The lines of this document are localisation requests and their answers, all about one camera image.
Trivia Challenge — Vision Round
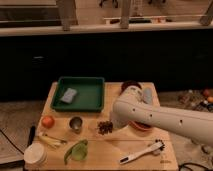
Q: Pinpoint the dark grape bunch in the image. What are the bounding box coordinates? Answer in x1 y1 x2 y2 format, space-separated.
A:
98 121 113 135

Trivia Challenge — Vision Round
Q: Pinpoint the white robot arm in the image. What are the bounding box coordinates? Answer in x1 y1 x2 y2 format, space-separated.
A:
113 86 213 146

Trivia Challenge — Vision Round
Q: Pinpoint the green plastic tray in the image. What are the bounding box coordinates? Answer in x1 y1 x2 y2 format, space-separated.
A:
51 76 105 112

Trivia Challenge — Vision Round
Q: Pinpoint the dark red bowl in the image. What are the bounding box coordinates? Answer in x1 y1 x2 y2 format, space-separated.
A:
121 80 142 92

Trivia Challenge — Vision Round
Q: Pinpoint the blue grey sponge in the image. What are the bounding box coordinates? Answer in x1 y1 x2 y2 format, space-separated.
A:
61 88 77 103

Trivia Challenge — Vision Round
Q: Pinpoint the grey cloth piece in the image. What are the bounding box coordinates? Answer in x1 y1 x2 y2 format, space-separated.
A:
143 88 153 105

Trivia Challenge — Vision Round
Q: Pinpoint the small metal cup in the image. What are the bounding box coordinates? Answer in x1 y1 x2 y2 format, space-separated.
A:
69 117 83 133

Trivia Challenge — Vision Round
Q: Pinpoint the orange bowl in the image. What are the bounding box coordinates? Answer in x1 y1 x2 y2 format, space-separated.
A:
129 122 152 131

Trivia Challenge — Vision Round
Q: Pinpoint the orange fruit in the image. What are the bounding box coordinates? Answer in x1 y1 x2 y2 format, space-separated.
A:
41 115 55 129

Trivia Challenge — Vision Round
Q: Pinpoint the yellow banana peel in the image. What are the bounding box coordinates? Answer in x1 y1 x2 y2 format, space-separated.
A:
37 133 67 148

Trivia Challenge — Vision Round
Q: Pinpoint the white round lid stack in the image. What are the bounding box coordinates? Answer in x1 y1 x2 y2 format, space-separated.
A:
24 142 47 165

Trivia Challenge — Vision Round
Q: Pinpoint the white handled brush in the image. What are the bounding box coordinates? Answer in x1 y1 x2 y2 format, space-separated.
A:
119 140 164 164

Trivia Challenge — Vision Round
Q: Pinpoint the black cable left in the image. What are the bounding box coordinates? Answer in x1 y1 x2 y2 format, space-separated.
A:
0 128 25 156

